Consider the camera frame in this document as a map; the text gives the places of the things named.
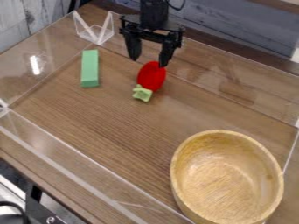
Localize wooden bowl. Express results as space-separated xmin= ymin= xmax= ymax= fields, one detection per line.
xmin=169 ymin=129 xmax=284 ymax=224

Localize black cable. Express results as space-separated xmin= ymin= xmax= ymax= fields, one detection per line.
xmin=0 ymin=200 xmax=33 ymax=224

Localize clear acrylic tray walls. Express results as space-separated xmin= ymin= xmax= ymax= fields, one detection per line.
xmin=0 ymin=17 xmax=299 ymax=224

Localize red plush strawberry toy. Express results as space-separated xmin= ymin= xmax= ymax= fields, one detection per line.
xmin=132 ymin=61 xmax=165 ymax=102

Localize green rectangular block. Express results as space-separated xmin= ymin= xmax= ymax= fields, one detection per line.
xmin=79 ymin=50 xmax=98 ymax=88

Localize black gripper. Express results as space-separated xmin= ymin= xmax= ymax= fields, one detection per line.
xmin=118 ymin=15 xmax=185 ymax=67

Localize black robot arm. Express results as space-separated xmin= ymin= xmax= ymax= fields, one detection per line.
xmin=118 ymin=0 xmax=185 ymax=67

